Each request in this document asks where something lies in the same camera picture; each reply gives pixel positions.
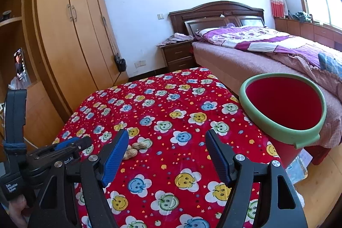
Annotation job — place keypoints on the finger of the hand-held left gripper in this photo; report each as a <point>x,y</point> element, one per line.
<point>74,144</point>

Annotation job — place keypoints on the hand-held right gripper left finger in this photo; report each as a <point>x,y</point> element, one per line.
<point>115,158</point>

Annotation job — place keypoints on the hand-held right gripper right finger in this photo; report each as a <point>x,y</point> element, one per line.
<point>217,158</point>

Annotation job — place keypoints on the peanut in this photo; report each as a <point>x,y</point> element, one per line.
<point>131,153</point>
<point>143,145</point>

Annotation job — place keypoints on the red bin with green rim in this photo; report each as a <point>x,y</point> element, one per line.
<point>280,102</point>

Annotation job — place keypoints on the person's left hand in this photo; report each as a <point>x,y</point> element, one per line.
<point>18,212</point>

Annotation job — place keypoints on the red flower printed blanket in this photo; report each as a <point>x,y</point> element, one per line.
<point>165,99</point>

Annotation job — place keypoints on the white cloth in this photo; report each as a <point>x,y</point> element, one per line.
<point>300,198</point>

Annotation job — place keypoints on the black hanging bag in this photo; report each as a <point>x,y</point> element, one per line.
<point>120,64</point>

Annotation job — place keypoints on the bed with pink sheet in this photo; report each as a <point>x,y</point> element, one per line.
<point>240,65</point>

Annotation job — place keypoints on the photo card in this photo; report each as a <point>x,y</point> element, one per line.
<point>20,65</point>

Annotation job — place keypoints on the light wooden wardrobe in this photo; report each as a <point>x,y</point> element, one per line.
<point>66,43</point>

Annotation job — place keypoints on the dark wooden nightstand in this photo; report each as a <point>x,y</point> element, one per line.
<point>177,57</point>

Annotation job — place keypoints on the pink patterned clothes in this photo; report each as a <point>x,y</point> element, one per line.
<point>175,39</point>

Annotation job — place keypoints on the wooden open shelf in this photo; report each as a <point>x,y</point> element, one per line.
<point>10,35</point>

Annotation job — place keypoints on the pale pillow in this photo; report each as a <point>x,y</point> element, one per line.
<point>204,32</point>

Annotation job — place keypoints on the purple and white quilt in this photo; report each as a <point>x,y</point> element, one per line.
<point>267,41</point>

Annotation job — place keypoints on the small dark object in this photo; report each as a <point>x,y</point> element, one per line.
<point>6,15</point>

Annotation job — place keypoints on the dark wooden headboard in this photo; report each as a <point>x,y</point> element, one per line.
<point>213,11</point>

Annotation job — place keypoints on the blue plaid cloth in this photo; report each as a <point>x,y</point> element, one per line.
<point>331,62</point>

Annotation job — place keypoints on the low wooden cabinet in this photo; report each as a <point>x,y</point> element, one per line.
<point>307,33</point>

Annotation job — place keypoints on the pile of dark clothes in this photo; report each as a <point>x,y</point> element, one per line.
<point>302,17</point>

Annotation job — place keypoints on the wall socket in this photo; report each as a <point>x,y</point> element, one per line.
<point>140,64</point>

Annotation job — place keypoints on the wall switch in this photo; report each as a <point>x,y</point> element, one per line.
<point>160,16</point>

